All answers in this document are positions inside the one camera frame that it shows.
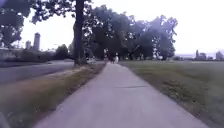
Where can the grey concrete sidewalk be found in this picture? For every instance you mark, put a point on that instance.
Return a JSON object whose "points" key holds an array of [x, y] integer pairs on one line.
{"points": [[116, 96]]}

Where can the tall-trunked tree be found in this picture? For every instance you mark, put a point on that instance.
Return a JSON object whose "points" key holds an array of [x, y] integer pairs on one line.
{"points": [[79, 33]]}

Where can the distant buildings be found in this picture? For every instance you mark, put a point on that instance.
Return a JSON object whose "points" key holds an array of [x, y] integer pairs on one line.
{"points": [[201, 56]]}

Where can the tall tower building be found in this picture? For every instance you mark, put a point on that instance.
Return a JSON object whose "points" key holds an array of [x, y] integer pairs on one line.
{"points": [[36, 41]]}

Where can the grey asphalt road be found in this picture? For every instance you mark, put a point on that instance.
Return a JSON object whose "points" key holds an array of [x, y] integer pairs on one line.
{"points": [[26, 71]]}

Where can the dry grass strip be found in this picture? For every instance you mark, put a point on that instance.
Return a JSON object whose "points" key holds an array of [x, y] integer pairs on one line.
{"points": [[30, 96]]}

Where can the grass field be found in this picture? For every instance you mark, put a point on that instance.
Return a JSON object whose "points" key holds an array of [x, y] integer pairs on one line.
{"points": [[186, 80]]}

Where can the row of trees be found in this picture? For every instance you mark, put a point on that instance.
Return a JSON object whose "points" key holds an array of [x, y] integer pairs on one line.
{"points": [[133, 36]]}

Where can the bush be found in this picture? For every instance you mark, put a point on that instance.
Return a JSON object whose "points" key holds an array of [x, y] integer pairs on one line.
{"points": [[61, 52]]}

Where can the person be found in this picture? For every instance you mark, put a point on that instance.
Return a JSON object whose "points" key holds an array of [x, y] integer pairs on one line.
{"points": [[116, 58]]}

